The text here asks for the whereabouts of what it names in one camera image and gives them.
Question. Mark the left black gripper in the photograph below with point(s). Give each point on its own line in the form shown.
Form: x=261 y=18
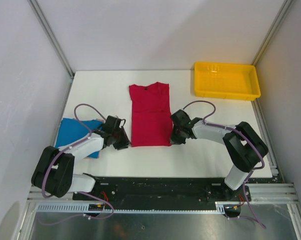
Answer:
x=125 y=142

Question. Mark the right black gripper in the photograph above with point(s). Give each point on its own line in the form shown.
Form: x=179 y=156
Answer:
x=175 y=140

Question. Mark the red polo shirt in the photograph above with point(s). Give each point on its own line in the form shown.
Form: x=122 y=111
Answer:
x=151 y=124

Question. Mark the blue t shirt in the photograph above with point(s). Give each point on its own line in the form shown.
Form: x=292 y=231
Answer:
x=70 y=130

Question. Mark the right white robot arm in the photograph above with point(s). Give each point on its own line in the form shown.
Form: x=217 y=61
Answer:
x=244 y=146

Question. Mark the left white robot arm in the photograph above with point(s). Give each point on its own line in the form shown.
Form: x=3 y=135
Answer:
x=54 y=173

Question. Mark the yellow plastic tray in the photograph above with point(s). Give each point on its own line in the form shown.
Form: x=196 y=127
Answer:
x=226 y=81

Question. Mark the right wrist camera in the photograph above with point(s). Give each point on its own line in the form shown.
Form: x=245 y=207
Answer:
x=180 y=117

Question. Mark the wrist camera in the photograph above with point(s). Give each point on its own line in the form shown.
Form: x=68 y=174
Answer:
x=180 y=117
x=113 y=123

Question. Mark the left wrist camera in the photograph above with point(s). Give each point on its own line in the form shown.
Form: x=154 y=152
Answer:
x=113 y=123

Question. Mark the grey slotted cable duct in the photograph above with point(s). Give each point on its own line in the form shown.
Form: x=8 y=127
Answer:
x=94 y=208

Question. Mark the left aluminium frame post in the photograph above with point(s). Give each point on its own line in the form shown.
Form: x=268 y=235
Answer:
x=38 y=12

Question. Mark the aluminium frame post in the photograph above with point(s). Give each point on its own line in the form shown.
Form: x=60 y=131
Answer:
x=274 y=28
x=38 y=12

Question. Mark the right aluminium frame post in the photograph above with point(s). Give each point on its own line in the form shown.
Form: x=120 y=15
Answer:
x=274 y=28

